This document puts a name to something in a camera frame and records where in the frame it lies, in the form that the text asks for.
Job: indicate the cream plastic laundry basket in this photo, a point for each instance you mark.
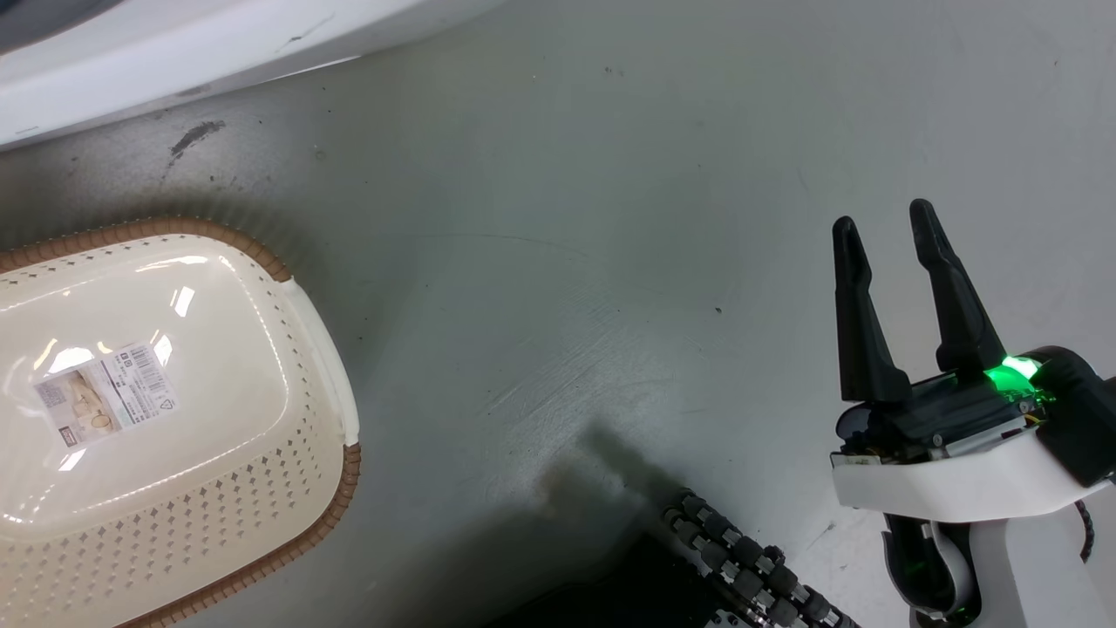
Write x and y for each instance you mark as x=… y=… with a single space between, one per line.
x=218 y=419

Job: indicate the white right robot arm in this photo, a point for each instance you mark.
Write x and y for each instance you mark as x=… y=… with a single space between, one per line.
x=1003 y=567

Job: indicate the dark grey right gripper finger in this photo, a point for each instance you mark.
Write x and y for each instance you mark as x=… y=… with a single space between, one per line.
x=859 y=340
x=955 y=305

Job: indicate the printed paper product label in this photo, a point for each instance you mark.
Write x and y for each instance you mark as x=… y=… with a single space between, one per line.
x=106 y=392

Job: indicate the white washing machine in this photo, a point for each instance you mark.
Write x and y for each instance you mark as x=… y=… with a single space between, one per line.
x=157 y=52

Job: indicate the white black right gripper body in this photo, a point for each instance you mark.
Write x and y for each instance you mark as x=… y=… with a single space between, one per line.
x=968 y=445

